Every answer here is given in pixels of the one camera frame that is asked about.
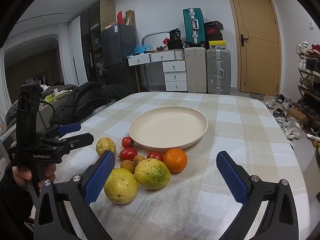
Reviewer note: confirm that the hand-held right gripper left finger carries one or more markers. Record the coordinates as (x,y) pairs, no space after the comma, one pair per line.
(99,178)

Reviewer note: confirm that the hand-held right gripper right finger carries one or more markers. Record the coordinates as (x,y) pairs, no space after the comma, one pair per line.
(231,180)

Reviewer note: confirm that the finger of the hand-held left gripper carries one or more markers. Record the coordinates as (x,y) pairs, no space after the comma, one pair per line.
(70,128)
(80,140)

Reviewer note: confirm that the large yellow guava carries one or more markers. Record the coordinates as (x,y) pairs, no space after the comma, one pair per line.
(120,185)

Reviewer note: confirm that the small wrinkled yellow guava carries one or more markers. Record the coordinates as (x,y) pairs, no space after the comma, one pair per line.
(105,146)

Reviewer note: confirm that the red tomato with stem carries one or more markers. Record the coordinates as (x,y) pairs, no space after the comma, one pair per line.
(128,154)

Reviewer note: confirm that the red tomato with calyx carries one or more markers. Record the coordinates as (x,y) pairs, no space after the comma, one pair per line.
(127,142)

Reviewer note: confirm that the green-tinged yellow guava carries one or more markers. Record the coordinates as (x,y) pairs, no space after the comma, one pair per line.
(152,173)

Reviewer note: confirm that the orange mandarin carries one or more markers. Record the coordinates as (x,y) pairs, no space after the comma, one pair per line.
(175,160)

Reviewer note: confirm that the plain red tomato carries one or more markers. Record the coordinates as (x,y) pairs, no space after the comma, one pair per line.
(155,155)

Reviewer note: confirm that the cream round plate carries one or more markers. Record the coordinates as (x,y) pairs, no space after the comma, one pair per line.
(168,128)

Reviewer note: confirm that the person's left hand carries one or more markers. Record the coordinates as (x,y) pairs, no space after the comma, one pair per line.
(21,175)

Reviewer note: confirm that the green mug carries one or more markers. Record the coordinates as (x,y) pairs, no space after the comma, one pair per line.
(50,98)

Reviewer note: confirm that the black jacket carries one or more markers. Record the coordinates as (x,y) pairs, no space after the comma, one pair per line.
(85,100)

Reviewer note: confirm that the checked beige tablecloth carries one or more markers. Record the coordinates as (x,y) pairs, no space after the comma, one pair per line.
(225,130)

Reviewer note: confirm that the white wardrobe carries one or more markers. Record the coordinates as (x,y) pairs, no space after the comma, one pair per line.
(75,55)

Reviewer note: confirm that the pile of sneakers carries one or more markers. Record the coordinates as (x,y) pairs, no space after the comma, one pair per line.
(287,125)

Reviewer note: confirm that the grey door mat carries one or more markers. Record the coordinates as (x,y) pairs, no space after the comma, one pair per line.
(258,96)

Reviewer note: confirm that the brown cardboard box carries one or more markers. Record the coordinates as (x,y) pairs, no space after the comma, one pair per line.
(296,116)

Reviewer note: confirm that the dark grey refrigerator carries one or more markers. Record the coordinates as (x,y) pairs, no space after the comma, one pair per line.
(117,47)

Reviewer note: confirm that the tall dark display cabinet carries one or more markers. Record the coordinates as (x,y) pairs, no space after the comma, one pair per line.
(93,30)

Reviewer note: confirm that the blue plastic bag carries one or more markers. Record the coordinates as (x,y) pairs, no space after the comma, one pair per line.
(142,48)

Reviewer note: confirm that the silver suitcase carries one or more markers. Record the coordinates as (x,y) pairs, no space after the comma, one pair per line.
(218,71)

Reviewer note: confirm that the flat cardboard box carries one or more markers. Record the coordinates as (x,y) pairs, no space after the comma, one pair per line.
(111,26)

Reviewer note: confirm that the white desk with drawers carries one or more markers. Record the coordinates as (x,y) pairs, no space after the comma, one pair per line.
(160,57)

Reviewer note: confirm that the beige suitcase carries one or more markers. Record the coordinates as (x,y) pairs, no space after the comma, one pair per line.
(196,70)

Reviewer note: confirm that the wooden shoe rack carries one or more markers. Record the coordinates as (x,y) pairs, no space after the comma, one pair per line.
(308,93)

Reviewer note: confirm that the upright cardboard box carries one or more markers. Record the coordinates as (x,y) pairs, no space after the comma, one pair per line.
(130,18)

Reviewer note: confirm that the wooden door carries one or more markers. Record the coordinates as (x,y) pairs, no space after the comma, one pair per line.
(260,55)

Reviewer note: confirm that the small red item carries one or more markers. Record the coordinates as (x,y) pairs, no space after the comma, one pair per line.
(165,41)

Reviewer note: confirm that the black bag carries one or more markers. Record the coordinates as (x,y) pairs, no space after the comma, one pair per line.
(174,45)

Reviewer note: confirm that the yellow and black shoe box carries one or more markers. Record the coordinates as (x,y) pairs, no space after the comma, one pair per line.
(217,44)

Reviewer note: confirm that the rows of assorted shoes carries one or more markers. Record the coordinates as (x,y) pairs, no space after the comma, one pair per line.
(306,65)

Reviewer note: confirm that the small black box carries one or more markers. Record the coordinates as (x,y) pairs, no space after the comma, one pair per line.
(175,34)

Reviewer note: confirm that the red and black shoe box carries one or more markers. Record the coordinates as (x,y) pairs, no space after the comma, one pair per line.
(213,33)

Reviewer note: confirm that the teal suitcase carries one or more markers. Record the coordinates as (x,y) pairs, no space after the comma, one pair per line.
(193,28)

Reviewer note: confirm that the curved metal frame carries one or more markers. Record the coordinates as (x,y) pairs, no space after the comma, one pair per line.
(150,35)

